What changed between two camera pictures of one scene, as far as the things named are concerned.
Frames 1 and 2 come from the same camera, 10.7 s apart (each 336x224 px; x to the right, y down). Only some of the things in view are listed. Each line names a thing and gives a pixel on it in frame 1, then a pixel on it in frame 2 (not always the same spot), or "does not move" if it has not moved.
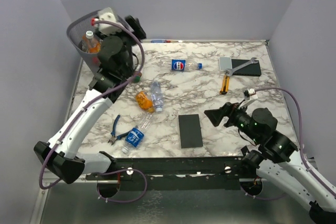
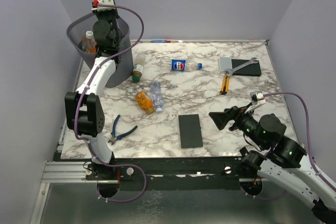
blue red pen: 160,41 does not move
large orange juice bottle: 90,45 does not move
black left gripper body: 126,35 to 109,17
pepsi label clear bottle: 180,65 does not move
